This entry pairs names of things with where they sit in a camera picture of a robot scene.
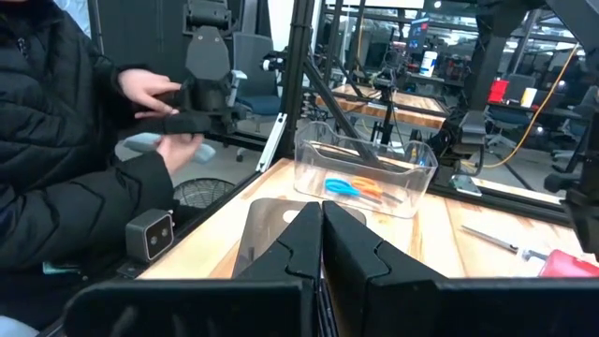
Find grey camera box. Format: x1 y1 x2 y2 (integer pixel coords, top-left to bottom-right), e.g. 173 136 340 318
124 208 176 264

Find red box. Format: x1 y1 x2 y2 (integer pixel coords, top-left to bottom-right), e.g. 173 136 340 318
487 79 510 105

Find white metal bracket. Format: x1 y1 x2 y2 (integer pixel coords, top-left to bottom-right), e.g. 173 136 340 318
255 111 288 174

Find dark red scissors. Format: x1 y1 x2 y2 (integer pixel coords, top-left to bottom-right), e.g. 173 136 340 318
460 225 599 278

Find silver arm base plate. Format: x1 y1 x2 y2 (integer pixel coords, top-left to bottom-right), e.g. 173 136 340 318
450 174 484 198

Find blue scissors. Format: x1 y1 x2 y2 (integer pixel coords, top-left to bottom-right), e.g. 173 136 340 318
324 178 383 205

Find blue office chair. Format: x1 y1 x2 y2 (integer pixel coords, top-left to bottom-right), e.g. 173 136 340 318
232 32 283 164

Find smoked grey plastic bin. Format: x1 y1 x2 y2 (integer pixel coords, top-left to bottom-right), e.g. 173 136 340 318
231 197 368 278

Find yellow cable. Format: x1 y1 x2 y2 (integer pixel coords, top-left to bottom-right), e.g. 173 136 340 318
460 42 581 170

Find wooden background table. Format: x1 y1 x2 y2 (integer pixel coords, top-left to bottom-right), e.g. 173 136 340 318
315 82 450 131

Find person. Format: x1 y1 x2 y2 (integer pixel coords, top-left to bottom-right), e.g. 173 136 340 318
0 0 176 331

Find person's hand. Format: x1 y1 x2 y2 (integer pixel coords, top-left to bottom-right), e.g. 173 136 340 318
116 68 183 120
155 133 205 178

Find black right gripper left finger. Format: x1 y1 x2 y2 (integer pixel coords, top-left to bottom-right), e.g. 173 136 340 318
233 201 324 337

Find orange scissors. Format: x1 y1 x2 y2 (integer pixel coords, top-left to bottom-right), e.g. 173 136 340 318
350 175 404 204

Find black mesh basket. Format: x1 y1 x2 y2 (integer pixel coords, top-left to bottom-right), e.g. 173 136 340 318
172 177 237 210

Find white canister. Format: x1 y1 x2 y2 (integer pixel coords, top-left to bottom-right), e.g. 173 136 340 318
418 50 439 79

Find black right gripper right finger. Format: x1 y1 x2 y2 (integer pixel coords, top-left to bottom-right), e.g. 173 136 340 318
321 200 448 337

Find large clear plastic bin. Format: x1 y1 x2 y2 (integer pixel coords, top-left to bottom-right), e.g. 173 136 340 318
293 120 439 220

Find black leader arm handle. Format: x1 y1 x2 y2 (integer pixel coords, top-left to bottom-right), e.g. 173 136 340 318
132 0 248 138

